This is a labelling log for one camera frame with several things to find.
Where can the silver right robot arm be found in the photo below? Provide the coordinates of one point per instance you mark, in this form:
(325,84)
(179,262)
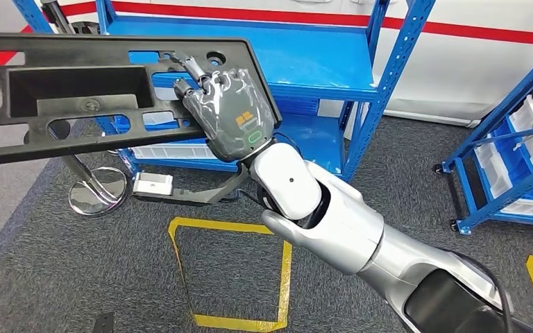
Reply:
(340,225)

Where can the white car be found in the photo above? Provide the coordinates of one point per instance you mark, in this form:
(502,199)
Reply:
(455,78)

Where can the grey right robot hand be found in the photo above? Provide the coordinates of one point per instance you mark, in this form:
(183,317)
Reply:
(234,119)

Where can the black robot foot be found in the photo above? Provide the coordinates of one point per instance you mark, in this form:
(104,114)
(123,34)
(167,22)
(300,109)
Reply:
(103,323)

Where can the blue metal shelf rack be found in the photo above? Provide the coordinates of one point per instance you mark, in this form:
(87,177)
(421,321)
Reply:
(317,60)
(501,111)

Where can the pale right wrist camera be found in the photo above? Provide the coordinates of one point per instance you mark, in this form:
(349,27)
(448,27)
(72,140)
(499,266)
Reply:
(152,184)

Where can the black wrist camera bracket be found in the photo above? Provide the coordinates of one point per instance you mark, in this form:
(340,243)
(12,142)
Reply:
(202,196)

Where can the red barrier belt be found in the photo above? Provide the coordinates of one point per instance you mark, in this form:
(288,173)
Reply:
(478,32)

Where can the blue plastic bin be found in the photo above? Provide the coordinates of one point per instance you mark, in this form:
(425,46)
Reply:
(508,156)

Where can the black plastic frame part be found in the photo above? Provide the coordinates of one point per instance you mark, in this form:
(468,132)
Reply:
(87,55)

